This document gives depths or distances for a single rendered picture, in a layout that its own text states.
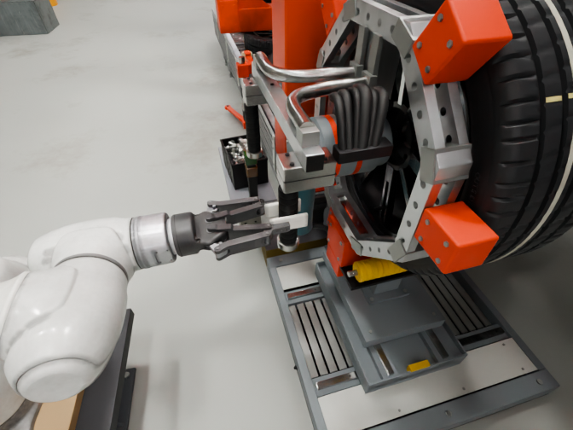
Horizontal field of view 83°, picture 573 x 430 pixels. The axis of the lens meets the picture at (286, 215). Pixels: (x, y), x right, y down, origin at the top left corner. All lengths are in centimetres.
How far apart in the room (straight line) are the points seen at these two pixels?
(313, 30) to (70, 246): 82
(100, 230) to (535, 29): 70
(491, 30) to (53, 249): 67
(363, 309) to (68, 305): 95
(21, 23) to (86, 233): 560
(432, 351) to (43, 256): 112
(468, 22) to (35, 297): 61
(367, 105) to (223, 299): 115
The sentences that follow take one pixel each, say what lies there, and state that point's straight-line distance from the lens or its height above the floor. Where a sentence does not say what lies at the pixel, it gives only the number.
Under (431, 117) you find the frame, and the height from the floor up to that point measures 102.
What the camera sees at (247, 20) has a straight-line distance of 301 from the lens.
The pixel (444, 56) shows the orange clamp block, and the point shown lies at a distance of 52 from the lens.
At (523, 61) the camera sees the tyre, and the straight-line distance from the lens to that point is 59.
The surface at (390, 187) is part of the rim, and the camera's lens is 88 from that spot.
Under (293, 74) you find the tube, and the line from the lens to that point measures 69.
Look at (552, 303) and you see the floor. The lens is 186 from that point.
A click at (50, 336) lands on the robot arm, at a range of 44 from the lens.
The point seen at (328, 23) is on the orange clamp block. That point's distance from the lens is 89.
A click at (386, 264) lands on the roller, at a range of 94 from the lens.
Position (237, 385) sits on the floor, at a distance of 133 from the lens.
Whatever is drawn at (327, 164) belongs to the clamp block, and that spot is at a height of 95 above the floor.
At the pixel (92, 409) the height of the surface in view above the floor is 30.
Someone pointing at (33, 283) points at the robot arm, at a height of 93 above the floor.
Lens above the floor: 124
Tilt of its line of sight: 43 degrees down
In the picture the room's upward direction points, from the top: straight up
